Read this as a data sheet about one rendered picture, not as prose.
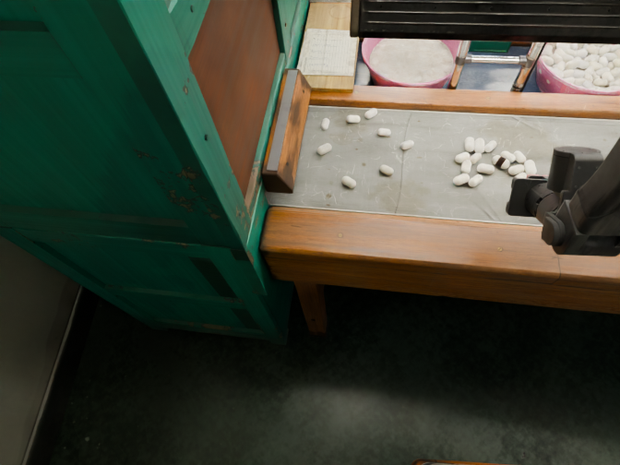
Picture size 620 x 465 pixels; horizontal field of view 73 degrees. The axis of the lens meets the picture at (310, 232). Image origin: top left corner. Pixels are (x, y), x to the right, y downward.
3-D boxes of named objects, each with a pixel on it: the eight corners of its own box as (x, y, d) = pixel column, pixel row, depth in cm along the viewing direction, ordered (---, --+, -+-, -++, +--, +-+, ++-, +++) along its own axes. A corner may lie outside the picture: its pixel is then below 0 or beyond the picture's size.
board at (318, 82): (352, 92, 104) (352, 89, 102) (293, 90, 105) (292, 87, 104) (363, 7, 118) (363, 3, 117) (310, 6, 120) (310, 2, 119)
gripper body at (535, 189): (511, 175, 70) (526, 187, 64) (577, 179, 69) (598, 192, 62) (504, 211, 73) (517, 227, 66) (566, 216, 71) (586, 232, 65)
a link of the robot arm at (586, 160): (551, 250, 55) (623, 252, 53) (569, 163, 50) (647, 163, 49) (521, 219, 66) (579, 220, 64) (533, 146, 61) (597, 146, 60)
